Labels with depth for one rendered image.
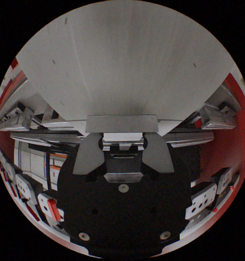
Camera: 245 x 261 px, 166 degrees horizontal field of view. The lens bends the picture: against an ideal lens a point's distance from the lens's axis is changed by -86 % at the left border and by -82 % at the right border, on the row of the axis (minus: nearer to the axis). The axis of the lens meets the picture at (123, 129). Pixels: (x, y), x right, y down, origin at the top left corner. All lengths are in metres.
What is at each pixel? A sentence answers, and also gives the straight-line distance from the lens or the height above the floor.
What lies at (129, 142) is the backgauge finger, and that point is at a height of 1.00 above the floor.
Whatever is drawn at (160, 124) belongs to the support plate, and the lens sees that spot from 0.15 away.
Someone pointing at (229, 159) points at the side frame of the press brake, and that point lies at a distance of 0.93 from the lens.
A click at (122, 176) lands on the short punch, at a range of 0.21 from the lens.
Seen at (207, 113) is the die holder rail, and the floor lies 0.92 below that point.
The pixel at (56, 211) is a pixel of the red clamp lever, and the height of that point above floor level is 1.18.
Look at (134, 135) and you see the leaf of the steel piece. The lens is 0.19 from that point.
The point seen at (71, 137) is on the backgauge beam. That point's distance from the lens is 0.53.
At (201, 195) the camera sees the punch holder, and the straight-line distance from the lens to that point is 0.29.
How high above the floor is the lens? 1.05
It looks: 19 degrees down
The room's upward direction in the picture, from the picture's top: 179 degrees clockwise
